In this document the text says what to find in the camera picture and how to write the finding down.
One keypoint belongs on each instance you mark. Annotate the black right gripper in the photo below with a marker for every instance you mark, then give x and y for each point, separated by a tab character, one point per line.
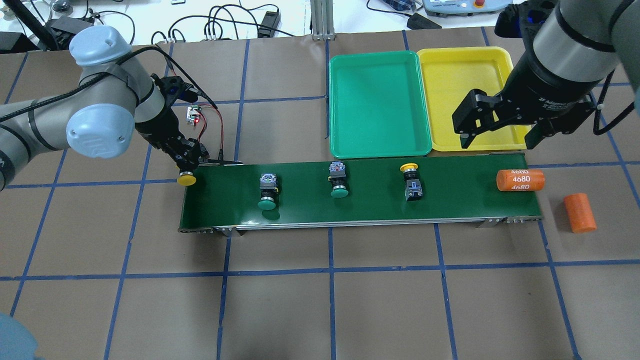
541	86

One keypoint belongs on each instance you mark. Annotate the small green circuit board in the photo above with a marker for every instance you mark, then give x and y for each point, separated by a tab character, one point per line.
193	115

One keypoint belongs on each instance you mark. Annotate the aluminium frame post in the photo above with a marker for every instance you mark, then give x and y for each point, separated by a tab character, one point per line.
322	20

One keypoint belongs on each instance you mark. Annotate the yellow plastic tray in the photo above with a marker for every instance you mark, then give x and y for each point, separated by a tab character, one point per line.
449	74

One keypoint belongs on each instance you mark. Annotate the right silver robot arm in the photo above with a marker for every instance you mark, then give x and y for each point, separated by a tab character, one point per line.
570	46

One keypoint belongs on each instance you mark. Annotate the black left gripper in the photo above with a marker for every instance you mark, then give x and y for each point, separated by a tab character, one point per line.
161	131

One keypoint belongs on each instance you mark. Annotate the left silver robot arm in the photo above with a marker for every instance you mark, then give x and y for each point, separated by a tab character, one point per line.
75	199

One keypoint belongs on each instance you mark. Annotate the green push button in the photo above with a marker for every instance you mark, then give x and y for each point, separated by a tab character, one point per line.
337	178
269	191

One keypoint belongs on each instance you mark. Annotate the teach pendant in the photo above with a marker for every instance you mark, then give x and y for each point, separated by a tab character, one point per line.
445	8

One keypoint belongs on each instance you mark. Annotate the plain orange cylinder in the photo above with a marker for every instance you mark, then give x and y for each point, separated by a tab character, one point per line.
579	213

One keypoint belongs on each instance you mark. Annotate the black power adapter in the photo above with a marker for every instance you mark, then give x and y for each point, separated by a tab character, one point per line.
269	24

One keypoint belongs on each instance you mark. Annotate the yellow push button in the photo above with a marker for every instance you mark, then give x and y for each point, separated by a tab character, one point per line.
413	190
186	178

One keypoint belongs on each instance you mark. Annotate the green plastic tray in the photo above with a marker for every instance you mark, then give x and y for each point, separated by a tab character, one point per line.
377	106

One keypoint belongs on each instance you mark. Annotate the green conveyor belt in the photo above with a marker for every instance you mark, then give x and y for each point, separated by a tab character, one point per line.
456	189

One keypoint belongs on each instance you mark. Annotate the orange cylinder marked 4680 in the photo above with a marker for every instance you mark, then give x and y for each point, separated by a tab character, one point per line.
520	180

